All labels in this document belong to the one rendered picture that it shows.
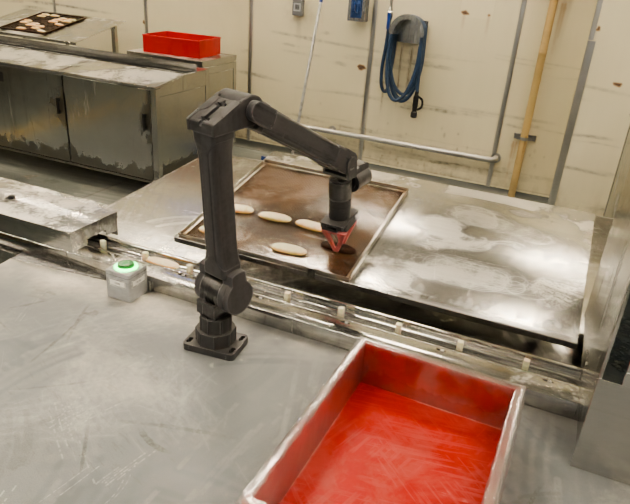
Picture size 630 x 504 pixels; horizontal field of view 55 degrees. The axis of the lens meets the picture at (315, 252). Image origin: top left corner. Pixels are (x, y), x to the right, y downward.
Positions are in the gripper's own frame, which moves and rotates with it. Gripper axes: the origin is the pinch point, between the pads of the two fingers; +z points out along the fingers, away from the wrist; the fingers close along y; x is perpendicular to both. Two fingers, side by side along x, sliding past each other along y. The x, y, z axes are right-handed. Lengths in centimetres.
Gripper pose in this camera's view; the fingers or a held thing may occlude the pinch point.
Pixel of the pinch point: (339, 244)
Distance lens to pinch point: 161.5
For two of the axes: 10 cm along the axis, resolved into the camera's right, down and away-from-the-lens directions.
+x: -9.0, -2.5, 3.7
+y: 4.5, -5.1, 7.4
